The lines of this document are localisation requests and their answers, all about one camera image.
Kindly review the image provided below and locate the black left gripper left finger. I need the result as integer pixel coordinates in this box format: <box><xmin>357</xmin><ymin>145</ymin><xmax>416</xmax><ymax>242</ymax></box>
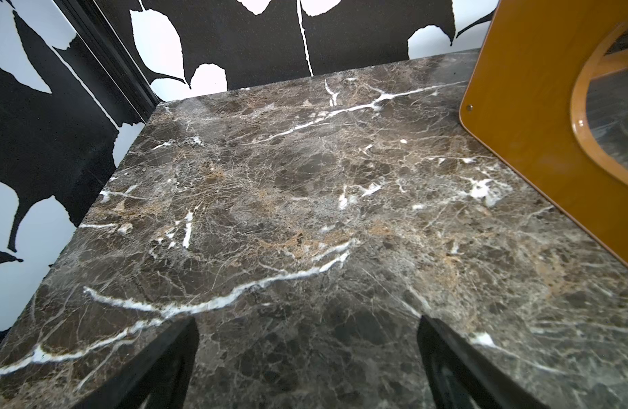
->
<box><xmin>75</xmin><ymin>317</ymin><xmax>200</xmax><ymax>408</ymax></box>

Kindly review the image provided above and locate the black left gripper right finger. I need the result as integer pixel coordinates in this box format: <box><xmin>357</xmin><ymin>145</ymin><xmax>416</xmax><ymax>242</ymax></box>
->
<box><xmin>417</xmin><ymin>315</ymin><xmax>547</xmax><ymax>408</ymax></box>

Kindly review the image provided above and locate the orange wooden three-tier shelf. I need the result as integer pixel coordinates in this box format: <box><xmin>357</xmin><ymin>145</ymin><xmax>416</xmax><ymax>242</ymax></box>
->
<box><xmin>460</xmin><ymin>1</ymin><xmax>628</xmax><ymax>267</ymax></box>

